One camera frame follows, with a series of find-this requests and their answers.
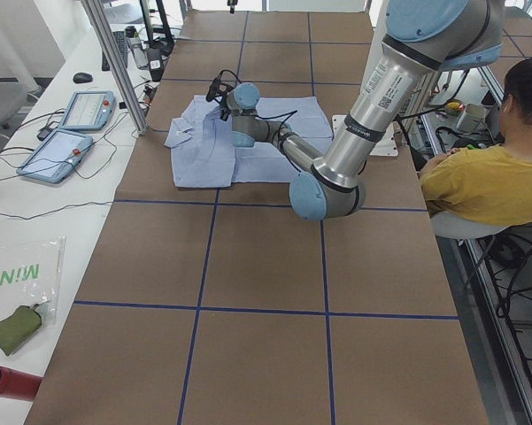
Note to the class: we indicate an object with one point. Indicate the red cylinder bottle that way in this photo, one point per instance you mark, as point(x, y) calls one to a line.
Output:
point(18, 385)

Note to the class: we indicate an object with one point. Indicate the clear plastic bag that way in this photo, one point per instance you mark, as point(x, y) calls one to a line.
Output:
point(30, 275)

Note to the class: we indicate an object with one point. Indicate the aluminium frame post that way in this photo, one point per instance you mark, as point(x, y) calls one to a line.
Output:
point(98, 21)

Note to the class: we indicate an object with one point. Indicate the grey teach pendant left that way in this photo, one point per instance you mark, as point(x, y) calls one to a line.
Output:
point(56, 157)

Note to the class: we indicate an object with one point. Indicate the grey teach pendant right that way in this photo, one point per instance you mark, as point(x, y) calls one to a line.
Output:
point(88, 111)

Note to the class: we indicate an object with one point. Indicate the grey teach pendant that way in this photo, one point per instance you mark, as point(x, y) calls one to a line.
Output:
point(56, 157)
point(88, 111)

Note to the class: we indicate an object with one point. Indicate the green folded cloth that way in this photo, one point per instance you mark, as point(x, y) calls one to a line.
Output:
point(18, 327)

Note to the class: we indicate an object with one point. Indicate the person in yellow shirt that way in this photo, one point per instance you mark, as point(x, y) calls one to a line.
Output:
point(491, 186)

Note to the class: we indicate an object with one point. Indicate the black keyboard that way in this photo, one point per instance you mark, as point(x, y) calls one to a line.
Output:
point(121, 43)

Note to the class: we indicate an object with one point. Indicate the blue striped button shirt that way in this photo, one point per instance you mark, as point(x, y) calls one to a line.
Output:
point(203, 156)

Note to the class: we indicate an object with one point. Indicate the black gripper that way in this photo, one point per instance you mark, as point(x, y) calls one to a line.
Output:
point(225, 106)

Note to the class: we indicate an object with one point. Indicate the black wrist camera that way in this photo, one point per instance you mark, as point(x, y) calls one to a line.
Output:
point(218, 88)

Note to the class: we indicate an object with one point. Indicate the brown table mat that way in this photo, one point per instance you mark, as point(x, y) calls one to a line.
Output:
point(221, 306)

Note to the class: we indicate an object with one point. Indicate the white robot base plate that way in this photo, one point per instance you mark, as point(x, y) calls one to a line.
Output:
point(384, 144)

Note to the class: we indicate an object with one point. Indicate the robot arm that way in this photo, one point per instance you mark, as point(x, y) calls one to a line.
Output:
point(421, 37)

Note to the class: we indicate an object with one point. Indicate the black computer mouse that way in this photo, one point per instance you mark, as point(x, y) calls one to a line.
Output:
point(81, 77)

